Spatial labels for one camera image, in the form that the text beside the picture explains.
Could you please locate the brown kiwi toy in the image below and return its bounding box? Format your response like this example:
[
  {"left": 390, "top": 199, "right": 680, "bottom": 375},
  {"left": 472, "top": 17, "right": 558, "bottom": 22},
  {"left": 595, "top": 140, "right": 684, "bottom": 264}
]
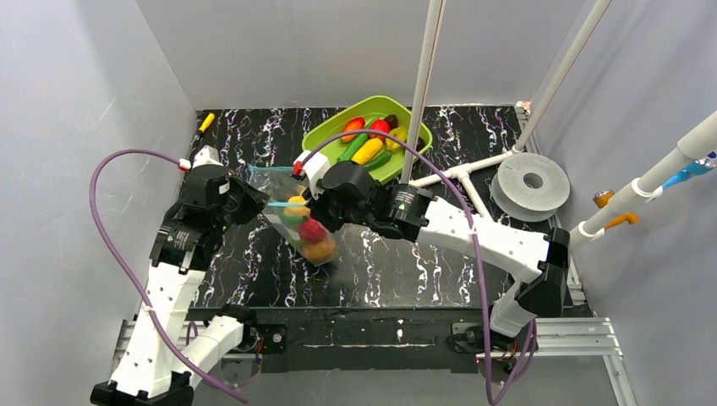
[{"left": 302, "top": 238, "right": 337, "bottom": 265}]

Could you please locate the green chili pepper toy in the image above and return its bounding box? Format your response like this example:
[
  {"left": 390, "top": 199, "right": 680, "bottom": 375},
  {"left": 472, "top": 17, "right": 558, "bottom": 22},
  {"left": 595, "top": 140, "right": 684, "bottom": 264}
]
[{"left": 364, "top": 150, "right": 393, "bottom": 171}]

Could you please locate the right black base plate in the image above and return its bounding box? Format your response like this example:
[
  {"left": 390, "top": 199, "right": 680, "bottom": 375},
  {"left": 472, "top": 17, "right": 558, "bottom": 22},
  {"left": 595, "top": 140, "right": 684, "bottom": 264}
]
[{"left": 446, "top": 322, "right": 533, "bottom": 359}]

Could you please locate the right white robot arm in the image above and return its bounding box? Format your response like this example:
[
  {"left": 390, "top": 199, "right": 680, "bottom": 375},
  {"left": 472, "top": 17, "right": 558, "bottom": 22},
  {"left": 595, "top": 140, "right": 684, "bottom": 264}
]
[{"left": 293, "top": 151, "right": 570, "bottom": 337}]

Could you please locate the aluminium rail frame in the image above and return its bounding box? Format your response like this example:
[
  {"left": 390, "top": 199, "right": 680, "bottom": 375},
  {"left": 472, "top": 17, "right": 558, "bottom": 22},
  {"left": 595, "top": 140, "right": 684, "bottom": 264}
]
[{"left": 103, "top": 318, "right": 637, "bottom": 406}]

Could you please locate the white centre pole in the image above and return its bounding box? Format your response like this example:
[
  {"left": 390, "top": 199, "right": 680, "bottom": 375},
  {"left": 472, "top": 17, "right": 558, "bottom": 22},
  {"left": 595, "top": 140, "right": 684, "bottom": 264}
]
[{"left": 401, "top": 0, "right": 446, "bottom": 183}]

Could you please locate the white pvc pipe frame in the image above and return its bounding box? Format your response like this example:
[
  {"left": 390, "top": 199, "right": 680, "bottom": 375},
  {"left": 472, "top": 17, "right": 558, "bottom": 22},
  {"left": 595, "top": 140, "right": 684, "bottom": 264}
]
[{"left": 431, "top": 1, "right": 716, "bottom": 225}]

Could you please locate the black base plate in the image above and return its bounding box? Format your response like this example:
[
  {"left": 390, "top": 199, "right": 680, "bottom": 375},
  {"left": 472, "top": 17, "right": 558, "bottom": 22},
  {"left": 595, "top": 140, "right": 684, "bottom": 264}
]
[
  {"left": 446, "top": 322, "right": 533, "bottom": 359},
  {"left": 229, "top": 324, "right": 288, "bottom": 354}
]

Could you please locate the orange red mango toy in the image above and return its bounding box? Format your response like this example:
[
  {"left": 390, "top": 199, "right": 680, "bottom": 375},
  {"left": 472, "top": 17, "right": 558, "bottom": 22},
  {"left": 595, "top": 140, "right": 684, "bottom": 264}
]
[{"left": 341, "top": 117, "right": 365, "bottom": 144}]

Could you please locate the blue handled tool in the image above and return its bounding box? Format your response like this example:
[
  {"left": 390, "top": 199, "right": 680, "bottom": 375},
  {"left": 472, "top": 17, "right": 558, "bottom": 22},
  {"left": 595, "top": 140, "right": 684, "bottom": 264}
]
[{"left": 662, "top": 151, "right": 716, "bottom": 189}]

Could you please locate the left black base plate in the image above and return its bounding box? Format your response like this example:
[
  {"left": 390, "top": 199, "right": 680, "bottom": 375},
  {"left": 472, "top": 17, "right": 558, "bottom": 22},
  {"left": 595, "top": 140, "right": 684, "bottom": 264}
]
[{"left": 229, "top": 324, "right": 288, "bottom": 354}]

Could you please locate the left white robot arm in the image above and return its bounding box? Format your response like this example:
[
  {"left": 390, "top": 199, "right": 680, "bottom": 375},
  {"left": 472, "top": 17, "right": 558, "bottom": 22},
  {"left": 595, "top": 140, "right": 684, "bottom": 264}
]
[{"left": 89, "top": 145, "right": 268, "bottom": 405}]

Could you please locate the yellow ring fruit toy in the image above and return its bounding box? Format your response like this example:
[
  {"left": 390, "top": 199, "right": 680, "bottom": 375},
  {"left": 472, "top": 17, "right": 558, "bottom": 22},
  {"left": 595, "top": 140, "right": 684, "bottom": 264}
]
[{"left": 385, "top": 126, "right": 409, "bottom": 153}]

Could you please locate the red apple toy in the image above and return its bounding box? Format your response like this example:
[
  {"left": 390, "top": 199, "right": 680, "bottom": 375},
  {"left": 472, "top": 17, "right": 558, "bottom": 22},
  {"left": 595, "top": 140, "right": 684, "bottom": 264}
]
[{"left": 297, "top": 217, "right": 328, "bottom": 244}]

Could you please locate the red strawberry toy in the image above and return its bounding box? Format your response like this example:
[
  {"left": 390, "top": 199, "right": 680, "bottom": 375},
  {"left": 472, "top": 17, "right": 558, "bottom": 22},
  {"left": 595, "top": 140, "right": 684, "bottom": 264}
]
[{"left": 369, "top": 118, "right": 391, "bottom": 140}]

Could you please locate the green cucumber toy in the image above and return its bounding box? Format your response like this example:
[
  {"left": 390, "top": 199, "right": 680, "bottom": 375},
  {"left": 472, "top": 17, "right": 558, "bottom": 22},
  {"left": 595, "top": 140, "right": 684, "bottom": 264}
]
[{"left": 337, "top": 133, "right": 369, "bottom": 162}]

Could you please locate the grey filament spool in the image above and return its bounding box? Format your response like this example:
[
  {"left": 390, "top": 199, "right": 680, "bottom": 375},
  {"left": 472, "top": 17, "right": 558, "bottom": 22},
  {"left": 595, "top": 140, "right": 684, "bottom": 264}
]
[{"left": 490, "top": 152, "right": 571, "bottom": 222}]

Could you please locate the light green pepper toy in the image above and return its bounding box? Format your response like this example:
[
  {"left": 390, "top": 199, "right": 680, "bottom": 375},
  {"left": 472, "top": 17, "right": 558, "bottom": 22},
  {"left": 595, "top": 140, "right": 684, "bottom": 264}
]
[{"left": 279, "top": 215, "right": 307, "bottom": 242}]

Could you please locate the yellow handled screwdriver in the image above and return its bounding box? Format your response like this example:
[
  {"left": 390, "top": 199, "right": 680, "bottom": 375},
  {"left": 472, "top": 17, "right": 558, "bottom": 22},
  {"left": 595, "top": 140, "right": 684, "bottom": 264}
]
[{"left": 197, "top": 112, "right": 216, "bottom": 136}]

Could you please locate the yellow lemon toy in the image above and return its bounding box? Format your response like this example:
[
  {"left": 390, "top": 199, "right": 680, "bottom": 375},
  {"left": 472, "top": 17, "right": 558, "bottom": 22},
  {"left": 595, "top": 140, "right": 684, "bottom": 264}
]
[{"left": 283, "top": 195, "right": 310, "bottom": 217}]

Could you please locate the green plastic basket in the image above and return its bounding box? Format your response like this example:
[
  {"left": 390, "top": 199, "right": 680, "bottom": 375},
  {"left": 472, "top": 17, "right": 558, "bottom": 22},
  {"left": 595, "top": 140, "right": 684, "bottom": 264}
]
[{"left": 302, "top": 96, "right": 411, "bottom": 184}]

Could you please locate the orange clamp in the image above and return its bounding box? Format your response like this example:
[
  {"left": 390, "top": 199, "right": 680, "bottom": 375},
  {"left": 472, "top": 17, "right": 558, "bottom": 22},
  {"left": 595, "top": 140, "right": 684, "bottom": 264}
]
[{"left": 594, "top": 189, "right": 641, "bottom": 230}]

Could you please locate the dark purple plum toy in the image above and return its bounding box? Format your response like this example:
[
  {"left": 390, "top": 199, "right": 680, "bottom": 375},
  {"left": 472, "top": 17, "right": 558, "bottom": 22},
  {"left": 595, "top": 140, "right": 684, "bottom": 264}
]
[{"left": 384, "top": 114, "right": 399, "bottom": 130}]

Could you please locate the clear zip top bag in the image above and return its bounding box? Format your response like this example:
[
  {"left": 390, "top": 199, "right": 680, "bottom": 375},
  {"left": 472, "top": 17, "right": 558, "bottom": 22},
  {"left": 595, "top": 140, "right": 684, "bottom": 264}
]
[{"left": 249, "top": 166, "right": 337, "bottom": 266}]

